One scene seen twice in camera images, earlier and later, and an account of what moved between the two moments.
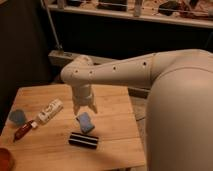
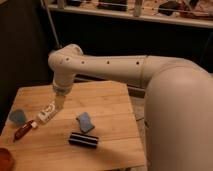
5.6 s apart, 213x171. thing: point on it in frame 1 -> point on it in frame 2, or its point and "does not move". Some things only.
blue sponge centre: [86, 124] does not move
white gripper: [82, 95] -> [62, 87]
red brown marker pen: [22, 130] does not move
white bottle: [53, 109] does not move
